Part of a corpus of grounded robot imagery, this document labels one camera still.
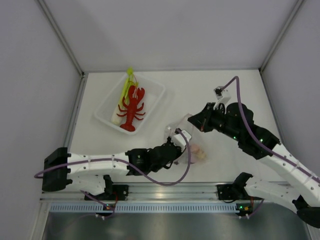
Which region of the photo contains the red fake lobster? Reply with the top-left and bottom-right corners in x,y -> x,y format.
116,85 -> 146,132

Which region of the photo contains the white slotted cable duct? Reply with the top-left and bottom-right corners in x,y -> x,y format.
49,202 -> 251,214

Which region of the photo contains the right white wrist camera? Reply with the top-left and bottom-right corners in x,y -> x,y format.
214,86 -> 231,109

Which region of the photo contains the purple cable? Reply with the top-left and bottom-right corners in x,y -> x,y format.
222,76 -> 320,185
33,128 -> 193,187

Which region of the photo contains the aluminium frame post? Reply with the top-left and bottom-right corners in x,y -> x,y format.
37,0 -> 85,76
259,0 -> 306,72

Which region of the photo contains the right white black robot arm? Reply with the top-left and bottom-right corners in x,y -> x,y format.
187,102 -> 320,228

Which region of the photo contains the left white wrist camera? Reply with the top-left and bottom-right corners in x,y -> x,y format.
171,128 -> 192,149

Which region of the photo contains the translucent white plastic basket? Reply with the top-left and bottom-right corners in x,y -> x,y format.
93,72 -> 166,135

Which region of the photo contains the fake green leek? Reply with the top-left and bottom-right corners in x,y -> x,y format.
111,67 -> 139,126

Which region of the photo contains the left aluminium frame post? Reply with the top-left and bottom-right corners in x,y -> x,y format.
37,0 -> 85,76

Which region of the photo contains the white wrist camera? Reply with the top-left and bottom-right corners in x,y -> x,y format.
214,86 -> 231,109
171,128 -> 192,149

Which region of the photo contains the right aluminium frame post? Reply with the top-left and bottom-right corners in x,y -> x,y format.
259,0 -> 306,72

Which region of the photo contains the clear zip top bag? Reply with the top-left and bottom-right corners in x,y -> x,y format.
164,113 -> 209,164

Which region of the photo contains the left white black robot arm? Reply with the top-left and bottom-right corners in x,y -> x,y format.
42,137 -> 186,200

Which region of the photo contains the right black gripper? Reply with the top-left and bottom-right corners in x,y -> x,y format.
188,102 -> 242,142

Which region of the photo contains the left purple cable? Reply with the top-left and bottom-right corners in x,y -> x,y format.
33,128 -> 193,187

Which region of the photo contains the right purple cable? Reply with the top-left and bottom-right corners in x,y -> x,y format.
222,76 -> 320,185

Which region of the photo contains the aluminium rail base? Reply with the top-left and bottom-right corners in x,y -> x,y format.
39,181 -> 287,202

